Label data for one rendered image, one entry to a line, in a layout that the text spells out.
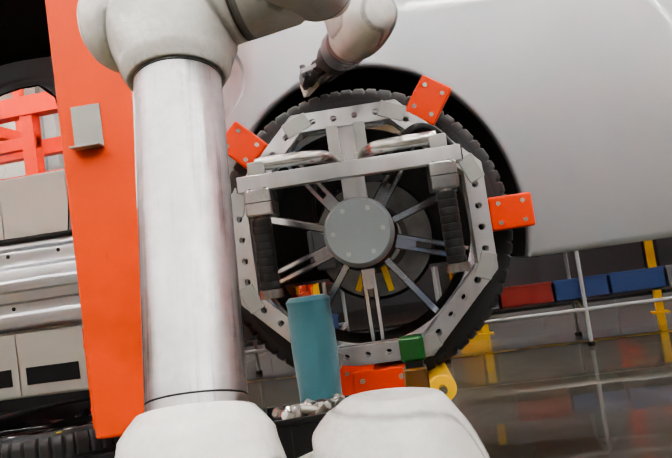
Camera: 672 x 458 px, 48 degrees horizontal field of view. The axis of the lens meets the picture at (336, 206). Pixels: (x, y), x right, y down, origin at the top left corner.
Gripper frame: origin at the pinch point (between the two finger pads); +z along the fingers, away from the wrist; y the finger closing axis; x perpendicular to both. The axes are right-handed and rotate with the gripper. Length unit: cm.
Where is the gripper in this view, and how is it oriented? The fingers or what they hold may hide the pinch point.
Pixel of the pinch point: (309, 86)
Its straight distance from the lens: 175.8
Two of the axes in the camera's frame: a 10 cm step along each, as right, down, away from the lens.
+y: 8.9, -2.6, 3.8
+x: -3.1, -9.5, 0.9
